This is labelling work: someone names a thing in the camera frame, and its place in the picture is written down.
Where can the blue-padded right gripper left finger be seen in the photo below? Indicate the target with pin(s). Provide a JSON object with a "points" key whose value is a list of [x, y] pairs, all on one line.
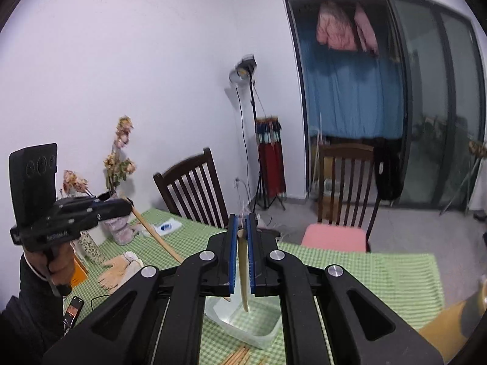
{"points": [[156, 316]]}

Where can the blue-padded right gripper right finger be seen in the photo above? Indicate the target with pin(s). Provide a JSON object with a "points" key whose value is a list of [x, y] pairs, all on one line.
{"points": [[328, 316]]}

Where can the wooden chopstick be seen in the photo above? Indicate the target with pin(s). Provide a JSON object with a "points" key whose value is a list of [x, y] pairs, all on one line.
{"points": [[149, 228], [242, 247], [239, 357]]}

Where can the left hand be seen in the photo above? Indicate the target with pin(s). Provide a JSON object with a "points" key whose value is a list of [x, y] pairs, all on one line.
{"points": [[59, 271]]}

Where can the dried twig bouquet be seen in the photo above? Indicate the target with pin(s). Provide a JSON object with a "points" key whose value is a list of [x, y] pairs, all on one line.
{"points": [[74, 185]]}

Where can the white knit glove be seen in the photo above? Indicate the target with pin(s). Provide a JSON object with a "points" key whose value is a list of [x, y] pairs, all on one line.
{"points": [[133, 266]]}

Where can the floral slim vase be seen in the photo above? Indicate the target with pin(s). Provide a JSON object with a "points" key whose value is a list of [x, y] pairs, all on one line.
{"points": [[90, 248]]}

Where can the beige knit glove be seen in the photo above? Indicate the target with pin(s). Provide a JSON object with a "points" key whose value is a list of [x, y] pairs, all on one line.
{"points": [[110, 278]]}

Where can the green checkered tablecloth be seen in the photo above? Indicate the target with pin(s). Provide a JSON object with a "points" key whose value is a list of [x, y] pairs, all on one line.
{"points": [[328, 316]]}

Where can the pink textured vase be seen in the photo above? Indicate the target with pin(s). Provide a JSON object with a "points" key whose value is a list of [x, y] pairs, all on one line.
{"points": [[119, 229]]}

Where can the yellow thermos jug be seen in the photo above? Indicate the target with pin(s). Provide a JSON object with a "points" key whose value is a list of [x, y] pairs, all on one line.
{"points": [[449, 331]]}

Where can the black smartphone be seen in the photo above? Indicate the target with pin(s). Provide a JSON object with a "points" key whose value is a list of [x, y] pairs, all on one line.
{"points": [[72, 313]]}

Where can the white tissue packet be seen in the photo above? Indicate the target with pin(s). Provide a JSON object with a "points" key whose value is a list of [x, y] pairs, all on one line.
{"points": [[167, 226]]}

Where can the pink seat cushion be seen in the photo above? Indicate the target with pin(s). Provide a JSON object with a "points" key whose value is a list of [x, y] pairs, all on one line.
{"points": [[334, 238]]}

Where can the dried rose bouquet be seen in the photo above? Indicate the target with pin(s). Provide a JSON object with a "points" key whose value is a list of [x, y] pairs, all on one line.
{"points": [[117, 166]]}

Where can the clear plastic container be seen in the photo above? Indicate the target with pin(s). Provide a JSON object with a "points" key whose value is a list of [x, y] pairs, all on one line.
{"points": [[257, 327]]}

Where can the dark wooden chair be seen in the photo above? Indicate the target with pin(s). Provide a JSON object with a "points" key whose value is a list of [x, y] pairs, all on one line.
{"points": [[191, 189], [345, 186]]}

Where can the dark wooden chair far side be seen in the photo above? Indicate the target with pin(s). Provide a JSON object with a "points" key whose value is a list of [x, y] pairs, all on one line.
{"points": [[345, 186]]}

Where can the black garment on chair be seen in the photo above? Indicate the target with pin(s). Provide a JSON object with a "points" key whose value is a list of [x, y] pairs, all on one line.
{"points": [[388, 169]]}

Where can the folding drying rack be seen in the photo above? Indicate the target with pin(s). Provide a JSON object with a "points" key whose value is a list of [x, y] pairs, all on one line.
{"points": [[477, 153]]}

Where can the blue curtain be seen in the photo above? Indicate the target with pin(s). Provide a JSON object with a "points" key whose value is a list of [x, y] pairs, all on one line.
{"points": [[351, 94]]}

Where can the studio lamp on stand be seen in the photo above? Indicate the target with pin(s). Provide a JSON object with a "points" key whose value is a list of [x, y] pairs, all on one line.
{"points": [[242, 79]]}

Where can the dark sliding glass door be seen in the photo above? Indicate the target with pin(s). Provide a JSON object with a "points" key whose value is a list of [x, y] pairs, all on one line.
{"points": [[443, 85]]}

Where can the pink hanging garment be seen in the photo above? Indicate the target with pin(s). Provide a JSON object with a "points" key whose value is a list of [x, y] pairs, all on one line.
{"points": [[365, 32]]}

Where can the pink jacket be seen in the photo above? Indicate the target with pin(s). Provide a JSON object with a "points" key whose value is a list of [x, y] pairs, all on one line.
{"points": [[334, 28]]}

